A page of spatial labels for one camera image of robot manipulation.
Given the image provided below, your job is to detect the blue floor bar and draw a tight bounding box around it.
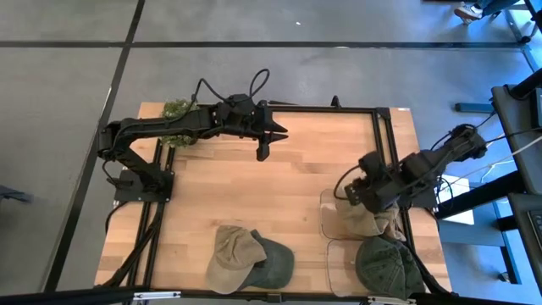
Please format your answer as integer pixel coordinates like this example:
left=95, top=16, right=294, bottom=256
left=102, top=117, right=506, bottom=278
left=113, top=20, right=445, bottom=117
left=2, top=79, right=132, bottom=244
left=455, top=103, right=495, bottom=114

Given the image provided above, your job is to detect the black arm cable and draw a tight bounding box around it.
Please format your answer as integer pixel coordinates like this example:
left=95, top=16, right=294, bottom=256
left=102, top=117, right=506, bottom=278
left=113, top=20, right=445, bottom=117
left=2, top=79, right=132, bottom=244
left=185, top=68, right=271, bottom=114
left=332, top=164, right=362, bottom=201

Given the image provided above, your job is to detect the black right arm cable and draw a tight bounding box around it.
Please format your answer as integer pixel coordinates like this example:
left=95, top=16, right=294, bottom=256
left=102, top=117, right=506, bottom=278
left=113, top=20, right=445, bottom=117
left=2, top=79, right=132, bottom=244
left=332, top=164, right=362, bottom=201

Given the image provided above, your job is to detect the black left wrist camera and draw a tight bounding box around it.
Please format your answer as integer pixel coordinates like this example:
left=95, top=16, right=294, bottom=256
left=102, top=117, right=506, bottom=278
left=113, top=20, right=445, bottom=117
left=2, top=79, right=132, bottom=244
left=226, top=93, right=256, bottom=114

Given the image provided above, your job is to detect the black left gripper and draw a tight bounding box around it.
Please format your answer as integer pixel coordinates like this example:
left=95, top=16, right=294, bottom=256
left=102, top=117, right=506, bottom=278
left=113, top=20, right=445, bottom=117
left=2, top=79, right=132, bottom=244
left=218, top=99, right=290, bottom=163

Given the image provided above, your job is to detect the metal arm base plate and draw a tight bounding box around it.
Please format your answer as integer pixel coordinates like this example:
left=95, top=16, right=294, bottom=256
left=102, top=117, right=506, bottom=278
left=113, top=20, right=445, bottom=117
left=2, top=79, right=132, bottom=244
left=113, top=169, right=175, bottom=203

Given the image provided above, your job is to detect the grey desk with keyboard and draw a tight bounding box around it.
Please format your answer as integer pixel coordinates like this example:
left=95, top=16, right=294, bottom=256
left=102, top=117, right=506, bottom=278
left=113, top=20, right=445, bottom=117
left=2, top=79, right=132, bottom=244
left=507, top=192, right=542, bottom=272

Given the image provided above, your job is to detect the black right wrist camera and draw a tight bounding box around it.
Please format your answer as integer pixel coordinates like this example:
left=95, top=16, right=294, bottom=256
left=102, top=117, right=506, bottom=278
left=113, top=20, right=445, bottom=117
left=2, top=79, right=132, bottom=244
left=357, top=151, right=385, bottom=179

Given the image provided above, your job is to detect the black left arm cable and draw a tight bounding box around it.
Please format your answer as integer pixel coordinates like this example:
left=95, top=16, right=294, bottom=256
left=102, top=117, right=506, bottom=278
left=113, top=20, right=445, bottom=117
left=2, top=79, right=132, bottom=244
left=185, top=68, right=271, bottom=114

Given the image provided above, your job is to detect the person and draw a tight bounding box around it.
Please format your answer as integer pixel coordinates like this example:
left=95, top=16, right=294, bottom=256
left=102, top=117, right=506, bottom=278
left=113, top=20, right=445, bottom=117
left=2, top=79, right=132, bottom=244
left=453, top=0, right=516, bottom=25

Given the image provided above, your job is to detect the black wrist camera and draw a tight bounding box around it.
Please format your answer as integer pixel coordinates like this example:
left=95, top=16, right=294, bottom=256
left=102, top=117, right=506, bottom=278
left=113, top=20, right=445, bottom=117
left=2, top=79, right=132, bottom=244
left=357, top=151, right=385, bottom=179
left=226, top=93, right=256, bottom=114

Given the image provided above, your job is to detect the tan baseball cap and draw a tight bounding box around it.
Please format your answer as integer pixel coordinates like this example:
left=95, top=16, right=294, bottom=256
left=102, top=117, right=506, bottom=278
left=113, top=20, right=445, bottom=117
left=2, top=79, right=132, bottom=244
left=336, top=197, right=406, bottom=241
left=205, top=224, right=268, bottom=296

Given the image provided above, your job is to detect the green baseball cap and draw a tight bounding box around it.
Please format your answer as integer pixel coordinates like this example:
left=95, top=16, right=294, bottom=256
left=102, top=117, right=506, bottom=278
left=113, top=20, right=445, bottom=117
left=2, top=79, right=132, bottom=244
left=354, top=236, right=426, bottom=300
left=236, top=229, right=296, bottom=291

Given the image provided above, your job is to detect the small green artificial plant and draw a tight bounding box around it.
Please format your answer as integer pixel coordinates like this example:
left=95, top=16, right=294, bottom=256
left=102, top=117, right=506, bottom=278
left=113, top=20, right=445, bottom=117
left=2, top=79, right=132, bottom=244
left=160, top=99, right=200, bottom=149

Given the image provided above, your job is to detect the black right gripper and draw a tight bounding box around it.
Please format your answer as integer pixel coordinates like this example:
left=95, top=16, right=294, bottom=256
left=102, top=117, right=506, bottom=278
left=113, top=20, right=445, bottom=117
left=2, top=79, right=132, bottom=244
left=343, top=169, right=410, bottom=215

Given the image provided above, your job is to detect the clear plastic bin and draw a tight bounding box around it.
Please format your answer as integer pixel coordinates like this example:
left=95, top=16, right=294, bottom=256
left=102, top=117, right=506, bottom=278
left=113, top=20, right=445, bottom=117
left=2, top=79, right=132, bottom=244
left=324, top=238, right=427, bottom=299

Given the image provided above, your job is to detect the black diagonal beam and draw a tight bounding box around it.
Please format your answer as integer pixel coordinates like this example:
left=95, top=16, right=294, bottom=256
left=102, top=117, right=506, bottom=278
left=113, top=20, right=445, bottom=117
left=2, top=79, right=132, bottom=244
left=434, top=169, right=527, bottom=221

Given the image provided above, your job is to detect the silver corner bracket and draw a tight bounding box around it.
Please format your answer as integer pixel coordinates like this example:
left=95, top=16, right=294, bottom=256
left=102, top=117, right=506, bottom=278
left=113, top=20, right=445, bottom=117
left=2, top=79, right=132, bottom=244
left=133, top=290, right=182, bottom=302
left=367, top=296, right=417, bottom=305

